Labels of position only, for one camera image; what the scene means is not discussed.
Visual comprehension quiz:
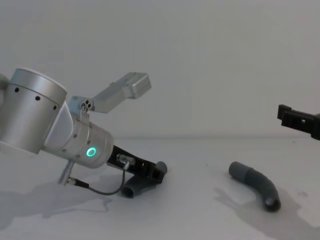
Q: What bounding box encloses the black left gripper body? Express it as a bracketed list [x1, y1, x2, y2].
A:
[105, 144, 152, 179]

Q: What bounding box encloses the grey plastic pipe elbow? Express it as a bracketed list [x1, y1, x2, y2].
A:
[121, 160, 168, 199]

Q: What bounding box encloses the white table cloth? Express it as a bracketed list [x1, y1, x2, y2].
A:
[0, 136, 320, 240]

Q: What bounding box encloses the white backdrop curtain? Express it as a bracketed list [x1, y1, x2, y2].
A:
[0, 0, 320, 141]

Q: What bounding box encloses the thin dark wrist cable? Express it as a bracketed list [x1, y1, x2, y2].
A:
[63, 154, 132, 196]

